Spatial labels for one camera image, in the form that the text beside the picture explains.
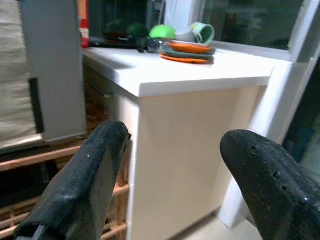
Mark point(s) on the white cabinet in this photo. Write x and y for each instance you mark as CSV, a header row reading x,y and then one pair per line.
x,y
187,137

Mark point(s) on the white ceramic mug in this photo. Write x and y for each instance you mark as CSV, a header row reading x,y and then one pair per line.
x,y
186,36

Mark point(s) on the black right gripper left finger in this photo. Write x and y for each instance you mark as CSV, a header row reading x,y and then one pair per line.
x,y
75,187

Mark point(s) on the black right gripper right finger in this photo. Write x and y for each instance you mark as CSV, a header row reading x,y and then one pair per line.
x,y
275,195

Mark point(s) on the silver mini fridge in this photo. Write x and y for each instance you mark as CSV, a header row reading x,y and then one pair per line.
x,y
12,75

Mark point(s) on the green ceramic mug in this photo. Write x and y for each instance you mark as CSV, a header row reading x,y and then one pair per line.
x,y
206,33

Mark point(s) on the orange plate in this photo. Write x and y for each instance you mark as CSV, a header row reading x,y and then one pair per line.
x,y
187,47

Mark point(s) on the wooden wine rack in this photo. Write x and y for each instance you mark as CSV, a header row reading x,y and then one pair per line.
x,y
37,157

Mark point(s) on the teal green plate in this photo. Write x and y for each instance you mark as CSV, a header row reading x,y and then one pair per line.
x,y
175,53

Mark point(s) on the white framed window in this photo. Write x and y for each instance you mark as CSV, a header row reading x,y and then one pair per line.
x,y
250,20

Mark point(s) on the bright green bowl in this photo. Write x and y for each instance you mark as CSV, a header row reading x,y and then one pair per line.
x,y
162,31

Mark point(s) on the glass sliding door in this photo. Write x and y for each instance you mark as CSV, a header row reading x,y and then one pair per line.
x,y
307,112

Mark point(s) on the black microwave oven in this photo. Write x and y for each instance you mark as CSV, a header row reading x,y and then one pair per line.
x,y
117,15

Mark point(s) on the red cardboard box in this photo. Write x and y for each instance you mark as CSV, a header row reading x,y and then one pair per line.
x,y
84,25

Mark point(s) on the mini fridge door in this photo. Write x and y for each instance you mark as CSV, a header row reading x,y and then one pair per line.
x,y
57,75

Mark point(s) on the white hanging cloth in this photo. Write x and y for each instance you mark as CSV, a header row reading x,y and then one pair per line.
x,y
177,15

